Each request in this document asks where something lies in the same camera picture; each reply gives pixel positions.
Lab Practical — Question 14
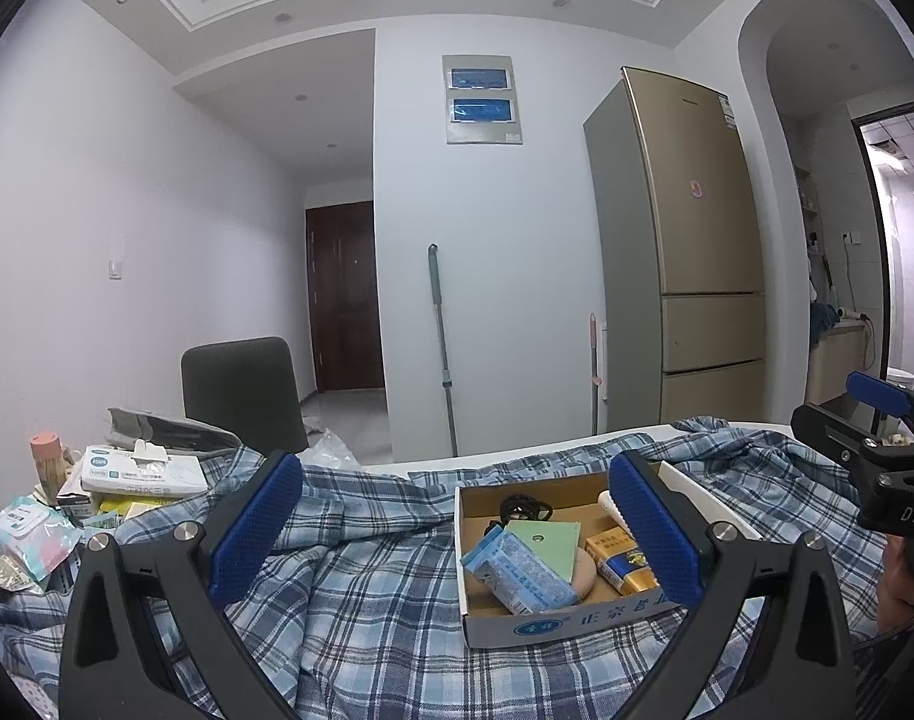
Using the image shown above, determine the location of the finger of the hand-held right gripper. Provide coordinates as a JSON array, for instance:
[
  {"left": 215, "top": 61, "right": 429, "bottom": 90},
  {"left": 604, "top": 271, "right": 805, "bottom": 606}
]
[
  {"left": 845, "top": 371, "right": 914, "bottom": 436},
  {"left": 790, "top": 401, "right": 889, "bottom": 482}
]

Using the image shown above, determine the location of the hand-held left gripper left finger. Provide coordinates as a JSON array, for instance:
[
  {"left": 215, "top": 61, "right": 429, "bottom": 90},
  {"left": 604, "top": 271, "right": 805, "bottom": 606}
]
[{"left": 58, "top": 450, "right": 306, "bottom": 720}]

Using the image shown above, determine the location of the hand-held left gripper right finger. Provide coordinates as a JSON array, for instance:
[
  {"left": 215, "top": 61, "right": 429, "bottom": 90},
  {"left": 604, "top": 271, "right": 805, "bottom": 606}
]
[{"left": 609, "top": 450, "right": 857, "bottom": 720}]

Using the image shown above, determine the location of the yellow cigarette pack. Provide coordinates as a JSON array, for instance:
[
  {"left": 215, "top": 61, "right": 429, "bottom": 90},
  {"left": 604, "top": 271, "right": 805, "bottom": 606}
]
[{"left": 583, "top": 529, "right": 662, "bottom": 595}]

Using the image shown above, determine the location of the tan round compact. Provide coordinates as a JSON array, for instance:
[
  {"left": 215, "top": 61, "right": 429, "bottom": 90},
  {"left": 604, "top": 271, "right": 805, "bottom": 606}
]
[{"left": 566, "top": 546, "right": 600, "bottom": 601}]

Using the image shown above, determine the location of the green card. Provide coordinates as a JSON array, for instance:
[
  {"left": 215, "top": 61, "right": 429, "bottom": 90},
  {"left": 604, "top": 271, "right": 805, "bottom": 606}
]
[{"left": 506, "top": 521, "right": 582, "bottom": 578}]

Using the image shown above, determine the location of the blue tissue packet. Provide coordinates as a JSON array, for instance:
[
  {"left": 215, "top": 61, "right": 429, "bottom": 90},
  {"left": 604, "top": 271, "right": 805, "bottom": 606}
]
[{"left": 461, "top": 525, "right": 584, "bottom": 616}]

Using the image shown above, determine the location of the white cardboard box tray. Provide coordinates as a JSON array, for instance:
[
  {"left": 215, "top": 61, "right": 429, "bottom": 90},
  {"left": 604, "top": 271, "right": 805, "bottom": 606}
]
[{"left": 455, "top": 463, "right": 764, "bottom": 650}]

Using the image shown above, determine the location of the person's right hand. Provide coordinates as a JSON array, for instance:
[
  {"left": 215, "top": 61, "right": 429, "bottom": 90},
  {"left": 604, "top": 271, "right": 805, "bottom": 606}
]
[{"left": 873, "top": 535, "right": 914, "bottom": 635}]

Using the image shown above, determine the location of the beige kitchen counter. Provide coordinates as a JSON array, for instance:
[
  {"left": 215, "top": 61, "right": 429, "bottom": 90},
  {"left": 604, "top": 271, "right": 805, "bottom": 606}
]
[{"left": 805, "top": 319, "right": 876, "bottom": 406}]

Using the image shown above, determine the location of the clear plastic bag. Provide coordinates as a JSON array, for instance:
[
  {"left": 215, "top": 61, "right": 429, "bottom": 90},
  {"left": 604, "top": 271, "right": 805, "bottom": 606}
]
[{"left": 303, "top": 427, "right": 362, "bottom": 466}]

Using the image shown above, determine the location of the yellow packet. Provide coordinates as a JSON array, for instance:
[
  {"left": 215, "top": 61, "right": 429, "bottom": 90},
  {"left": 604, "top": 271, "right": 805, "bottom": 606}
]
[{"left": 97, "top": 495, "right": 181, "bottom": 520}]

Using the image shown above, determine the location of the white wet wipes pack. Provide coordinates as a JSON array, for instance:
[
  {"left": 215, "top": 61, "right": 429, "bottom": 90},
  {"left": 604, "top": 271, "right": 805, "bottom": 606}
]
[{"left": 78, "top": 444, "right": 207, "bottom": 500}]

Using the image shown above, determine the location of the grey folded pouch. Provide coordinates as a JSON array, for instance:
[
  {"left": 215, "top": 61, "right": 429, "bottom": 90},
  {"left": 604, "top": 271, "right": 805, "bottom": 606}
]
[{"left": 106, "top": 407, "right": 240, "bottom": 458}]

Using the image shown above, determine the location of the blue plaid blanket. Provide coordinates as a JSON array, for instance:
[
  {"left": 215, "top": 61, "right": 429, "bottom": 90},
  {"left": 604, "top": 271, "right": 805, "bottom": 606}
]
[{"left": 0, "top": 414, "right": 878, "bottom": 720}]

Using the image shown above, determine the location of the black chair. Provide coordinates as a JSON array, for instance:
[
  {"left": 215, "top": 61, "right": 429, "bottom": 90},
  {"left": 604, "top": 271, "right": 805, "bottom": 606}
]
[{"left": 181, "top": 336, "right": 309, "bottom": 455}]

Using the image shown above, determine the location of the gold refrigerator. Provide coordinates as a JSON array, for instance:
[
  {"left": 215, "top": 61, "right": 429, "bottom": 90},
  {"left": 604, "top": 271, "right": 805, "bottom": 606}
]
[{"left": 583, "top": 66, "right": 769, "bottom": 436}]

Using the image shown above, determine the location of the pink capped bottle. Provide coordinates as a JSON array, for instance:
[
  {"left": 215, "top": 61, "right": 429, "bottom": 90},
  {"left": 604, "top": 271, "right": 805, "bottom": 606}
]
[{"left": 29, "top": 431, "right": 72, "bottom": 505}]

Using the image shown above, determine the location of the pastel wet wipes pack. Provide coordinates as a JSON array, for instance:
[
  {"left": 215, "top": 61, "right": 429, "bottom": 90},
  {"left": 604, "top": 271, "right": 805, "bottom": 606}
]
[{"left": 0, "top": 495, "right": 83, "bottom": 582}]

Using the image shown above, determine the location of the dark brown door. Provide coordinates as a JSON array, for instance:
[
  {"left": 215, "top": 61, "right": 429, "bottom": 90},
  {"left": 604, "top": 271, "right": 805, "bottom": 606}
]
[{"left": 305, "top": 201, "right": 387, "bottom": 395}]

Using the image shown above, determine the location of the grey electrical panel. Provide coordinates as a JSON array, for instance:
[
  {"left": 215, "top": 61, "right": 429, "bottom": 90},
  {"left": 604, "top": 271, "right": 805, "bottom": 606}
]
[{"left": 442, "top": 54, "right": 524, "bottom": 145}]

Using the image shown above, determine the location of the grey mop handle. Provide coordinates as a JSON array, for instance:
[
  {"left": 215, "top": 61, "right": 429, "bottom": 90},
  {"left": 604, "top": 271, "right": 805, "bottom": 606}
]
[{"left": 427, "top": 244, "right": 459, "bottom": 458}]

